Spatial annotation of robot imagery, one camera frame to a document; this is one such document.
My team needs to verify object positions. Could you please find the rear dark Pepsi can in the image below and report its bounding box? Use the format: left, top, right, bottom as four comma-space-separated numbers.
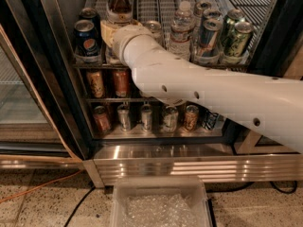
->
79, 8, 101, 45

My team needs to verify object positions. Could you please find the orange cable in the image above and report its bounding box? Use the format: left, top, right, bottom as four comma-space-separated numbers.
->
0, 168, 85, 204

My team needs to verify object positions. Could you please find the front blue Pepsi can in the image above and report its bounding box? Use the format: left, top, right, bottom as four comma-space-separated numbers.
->
74, 20, 100, 62

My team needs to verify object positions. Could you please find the brown iced tea bottle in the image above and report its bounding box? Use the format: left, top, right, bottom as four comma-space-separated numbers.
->
106, 0, 133, 24

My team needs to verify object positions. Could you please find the rear silver can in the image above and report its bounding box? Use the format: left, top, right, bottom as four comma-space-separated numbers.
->
193, 0, 211, 26

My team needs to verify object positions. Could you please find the front green can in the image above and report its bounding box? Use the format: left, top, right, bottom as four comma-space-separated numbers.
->
222, 22, 254, 64

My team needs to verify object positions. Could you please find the orange can shelf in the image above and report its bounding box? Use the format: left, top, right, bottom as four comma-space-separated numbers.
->
93, 106, 112, 132
113, 70, 130, 97

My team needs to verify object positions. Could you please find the rear green can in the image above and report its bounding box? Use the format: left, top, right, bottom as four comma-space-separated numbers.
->
221, 9, 245, 46

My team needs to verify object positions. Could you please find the tan can bottom shelf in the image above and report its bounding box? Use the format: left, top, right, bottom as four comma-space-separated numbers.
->
184, 105, 199, 131

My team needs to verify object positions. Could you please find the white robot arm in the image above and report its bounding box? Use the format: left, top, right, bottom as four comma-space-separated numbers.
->
100, 20, 303, 153

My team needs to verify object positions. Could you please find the glass fridge door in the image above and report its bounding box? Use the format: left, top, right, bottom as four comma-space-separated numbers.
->
0, 26, 82, 168

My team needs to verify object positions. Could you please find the middle blue silver can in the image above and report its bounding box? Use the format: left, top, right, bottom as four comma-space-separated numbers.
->
201, 9, 222, 24

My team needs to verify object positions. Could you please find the silver can bottom shelf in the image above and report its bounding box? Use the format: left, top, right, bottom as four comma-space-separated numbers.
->
117, 104, 132, 131

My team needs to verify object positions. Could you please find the black cable right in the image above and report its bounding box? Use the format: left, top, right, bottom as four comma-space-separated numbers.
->
205, 180, 298, 195

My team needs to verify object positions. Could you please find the grey can bottom shelf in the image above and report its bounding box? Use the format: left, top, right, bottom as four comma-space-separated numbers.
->
163, 106, 179, 132

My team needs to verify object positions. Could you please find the orange can middle shelf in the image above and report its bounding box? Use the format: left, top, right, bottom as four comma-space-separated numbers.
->
113, 70, 130, 97

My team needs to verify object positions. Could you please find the orange can bottom shelf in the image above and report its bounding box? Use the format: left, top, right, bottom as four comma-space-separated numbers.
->
93, 106, 112, 132

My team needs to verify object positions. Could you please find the black cable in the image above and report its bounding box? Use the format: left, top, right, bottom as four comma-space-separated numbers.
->
205, 180, 298, 195
62, 186, 97, 227

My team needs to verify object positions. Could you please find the tan can middle shelf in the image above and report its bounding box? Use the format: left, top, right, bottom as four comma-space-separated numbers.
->
86, 70, 105, 98

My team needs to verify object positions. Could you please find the green white 7up can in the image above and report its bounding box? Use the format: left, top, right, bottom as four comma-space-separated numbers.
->
144, 20, 163, 45

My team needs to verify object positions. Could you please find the tan can shelf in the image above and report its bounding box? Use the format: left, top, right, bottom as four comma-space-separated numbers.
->
184, 105, 199, 131
86, 70, 105, 98

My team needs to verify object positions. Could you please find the clear water bottle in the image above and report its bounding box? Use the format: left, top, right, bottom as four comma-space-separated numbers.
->
168, 1, 195, 61

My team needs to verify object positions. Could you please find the clear plastic bin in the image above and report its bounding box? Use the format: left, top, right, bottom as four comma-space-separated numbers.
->
110, 176, 214, 227

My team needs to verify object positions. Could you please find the blue white can bottom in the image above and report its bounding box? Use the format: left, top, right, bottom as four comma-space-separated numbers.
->
202, 110, 219, 131

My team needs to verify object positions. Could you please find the black cable left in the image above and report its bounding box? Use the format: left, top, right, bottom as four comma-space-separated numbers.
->
62, 186, 97, 227

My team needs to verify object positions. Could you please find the stainless fridge cabinet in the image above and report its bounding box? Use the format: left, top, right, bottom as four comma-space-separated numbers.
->
0, 0, 303, 187

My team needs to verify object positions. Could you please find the blue silver can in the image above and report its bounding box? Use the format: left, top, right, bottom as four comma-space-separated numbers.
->
193, 19, 222, 65
201, 9, 222, 24

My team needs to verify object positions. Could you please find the front blue silver can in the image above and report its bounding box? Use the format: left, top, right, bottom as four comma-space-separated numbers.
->
193, 19, 222, 65

